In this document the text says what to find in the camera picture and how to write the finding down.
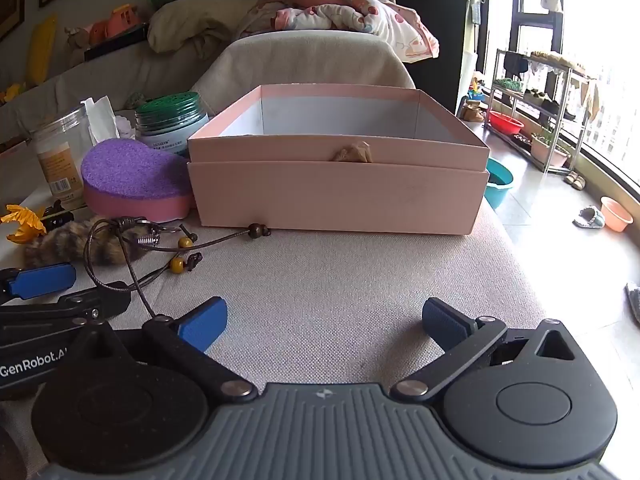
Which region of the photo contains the grey slipper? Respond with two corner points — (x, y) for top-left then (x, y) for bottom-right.
(572, 205), (607, 231)

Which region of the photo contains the brown beaded cord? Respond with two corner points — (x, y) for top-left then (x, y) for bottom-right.
(85, 215), (273, 318)

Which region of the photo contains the pink orange toy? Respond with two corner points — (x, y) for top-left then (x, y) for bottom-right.
(87, 4), (143, 43)

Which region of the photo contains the purple pink heart sponge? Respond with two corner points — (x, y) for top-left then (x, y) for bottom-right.
(80, 140), (195, 224)

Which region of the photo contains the white embossed paper towel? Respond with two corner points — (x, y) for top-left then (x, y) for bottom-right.
(114, 114), (138, 140)

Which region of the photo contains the brown furry tail keychain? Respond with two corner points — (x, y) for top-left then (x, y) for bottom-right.
(22, 217), (151, 268)

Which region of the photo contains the pink cardboard box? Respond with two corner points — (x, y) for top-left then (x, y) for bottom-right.
(187, 84), (491, 236)

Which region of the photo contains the teal plastic basin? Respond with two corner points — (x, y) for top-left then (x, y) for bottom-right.
(485, 156), (515, 210)

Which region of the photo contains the orange plastic basin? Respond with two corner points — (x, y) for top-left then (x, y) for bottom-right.
(600, 196), (635, 233)

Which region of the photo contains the cream pillow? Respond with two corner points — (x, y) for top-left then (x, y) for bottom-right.
(147, 0), (261, 56)

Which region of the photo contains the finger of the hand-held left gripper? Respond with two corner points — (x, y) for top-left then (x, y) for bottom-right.
(0, 281), (132, 333)
(0, 263), (77, 306)

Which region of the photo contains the pink potted plant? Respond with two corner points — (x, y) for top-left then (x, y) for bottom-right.
(530, 125), (571, 167)

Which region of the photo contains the white tissue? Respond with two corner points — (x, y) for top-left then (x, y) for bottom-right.
(80, 96), (121, 147)

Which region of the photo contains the small tan object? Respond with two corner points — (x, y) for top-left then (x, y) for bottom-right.
(330, 141), (373, 164)

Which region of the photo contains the black flat box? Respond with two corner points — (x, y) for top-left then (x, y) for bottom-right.
(82, 22), (151, 63)

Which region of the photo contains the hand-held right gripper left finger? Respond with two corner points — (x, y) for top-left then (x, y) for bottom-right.
(75, 296), (259, 404)

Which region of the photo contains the pink floral quilt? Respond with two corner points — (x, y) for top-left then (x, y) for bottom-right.
(235, 0), (441, 63)

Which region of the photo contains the black clip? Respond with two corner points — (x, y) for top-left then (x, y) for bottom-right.
(41, 200), (76, 227)

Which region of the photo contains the green lid jar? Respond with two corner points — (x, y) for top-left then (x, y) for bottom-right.
(135, 91), (211, 158)

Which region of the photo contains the yellow soft toy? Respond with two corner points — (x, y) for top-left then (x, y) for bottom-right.
(0, 204), (47, 243)

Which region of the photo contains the red plastic basin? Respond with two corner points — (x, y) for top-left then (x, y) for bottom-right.
(487, 110), (525, 136)

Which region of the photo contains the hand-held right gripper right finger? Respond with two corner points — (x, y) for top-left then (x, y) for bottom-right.
(390, 297), (583, 403)

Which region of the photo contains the clear plastic jar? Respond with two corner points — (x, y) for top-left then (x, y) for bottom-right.
(30, 105), (96, 208)

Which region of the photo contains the metal shoe rack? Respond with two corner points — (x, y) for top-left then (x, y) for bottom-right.
(487, 47), (598, 176)

